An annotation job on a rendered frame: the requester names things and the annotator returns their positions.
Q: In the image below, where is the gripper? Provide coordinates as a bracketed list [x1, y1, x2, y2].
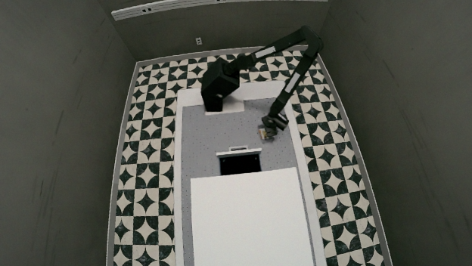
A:
[261, 116, 277, 138]

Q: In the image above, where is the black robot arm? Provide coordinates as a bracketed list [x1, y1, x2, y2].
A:
[222, 25, 325, 131]

